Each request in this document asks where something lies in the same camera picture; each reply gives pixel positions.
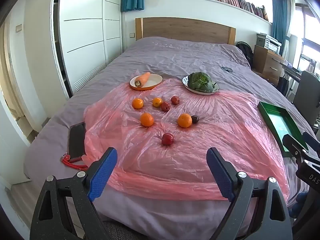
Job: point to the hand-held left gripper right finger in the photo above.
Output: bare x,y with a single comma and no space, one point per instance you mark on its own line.
220,172

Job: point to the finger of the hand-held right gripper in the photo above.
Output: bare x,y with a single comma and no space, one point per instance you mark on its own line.
311,138
292,143

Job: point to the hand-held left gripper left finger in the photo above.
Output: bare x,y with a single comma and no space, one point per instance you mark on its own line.
105,170

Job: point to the red apple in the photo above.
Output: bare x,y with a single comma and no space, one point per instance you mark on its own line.
167,139

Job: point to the orange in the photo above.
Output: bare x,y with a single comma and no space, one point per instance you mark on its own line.
157,102
137,103
147,119
184,120

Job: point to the white plate with dark rim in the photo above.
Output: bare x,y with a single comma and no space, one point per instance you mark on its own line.
185,82

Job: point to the green tray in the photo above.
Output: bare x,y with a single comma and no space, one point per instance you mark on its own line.
280,122

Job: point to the pink plastic sheet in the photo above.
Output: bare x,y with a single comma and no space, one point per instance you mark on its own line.
200,155

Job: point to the black smartphone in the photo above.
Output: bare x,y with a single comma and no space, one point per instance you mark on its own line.
77,140

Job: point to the grey desk chair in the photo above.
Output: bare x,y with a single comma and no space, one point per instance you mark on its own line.
308,90

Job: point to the dark purple plum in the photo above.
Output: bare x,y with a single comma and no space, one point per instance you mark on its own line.
195,119

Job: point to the black bag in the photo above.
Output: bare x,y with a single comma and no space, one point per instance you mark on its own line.
283,85

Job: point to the grey textured fabric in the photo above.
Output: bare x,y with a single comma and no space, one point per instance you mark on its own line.
117,232

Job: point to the desk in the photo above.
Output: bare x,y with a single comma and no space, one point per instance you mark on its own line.
291,67

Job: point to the red plum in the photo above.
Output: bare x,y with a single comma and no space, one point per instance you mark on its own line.
165,106
175,100

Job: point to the wooden dresser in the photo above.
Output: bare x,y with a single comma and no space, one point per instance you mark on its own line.
267,61

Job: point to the green bok choy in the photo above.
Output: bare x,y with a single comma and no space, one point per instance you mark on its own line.
201,81

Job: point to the carrot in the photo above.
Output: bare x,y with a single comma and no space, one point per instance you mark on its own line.
143,78

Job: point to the orange rimmed white plate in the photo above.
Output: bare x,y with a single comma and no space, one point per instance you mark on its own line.
152,81

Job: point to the black backpack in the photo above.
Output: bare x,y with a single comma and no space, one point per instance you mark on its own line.
246,51

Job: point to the grey printer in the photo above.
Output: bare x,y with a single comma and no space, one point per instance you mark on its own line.
268,42

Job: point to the white wardrobe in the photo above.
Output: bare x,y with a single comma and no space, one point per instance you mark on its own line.
85,30

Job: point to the wooden headboard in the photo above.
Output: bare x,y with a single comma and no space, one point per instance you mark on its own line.
185,30

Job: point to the light switch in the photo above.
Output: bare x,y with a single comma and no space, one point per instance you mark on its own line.
18,27

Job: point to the white wall shelf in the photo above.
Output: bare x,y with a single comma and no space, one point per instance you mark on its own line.
200,1

